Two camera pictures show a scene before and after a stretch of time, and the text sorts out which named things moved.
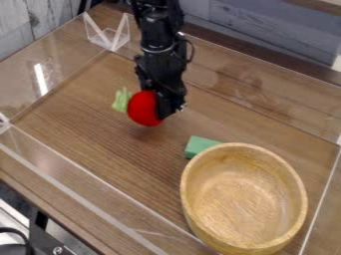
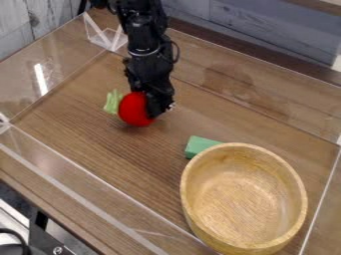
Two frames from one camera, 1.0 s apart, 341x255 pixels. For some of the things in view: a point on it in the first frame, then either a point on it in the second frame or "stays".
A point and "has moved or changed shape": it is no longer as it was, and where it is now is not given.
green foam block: [197, 144] stays
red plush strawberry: [144, 108] has moved or changed shape
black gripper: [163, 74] -> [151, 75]
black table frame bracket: [44, 244] stays
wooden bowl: [245, 196] stays
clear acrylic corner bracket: [110, 39] stays
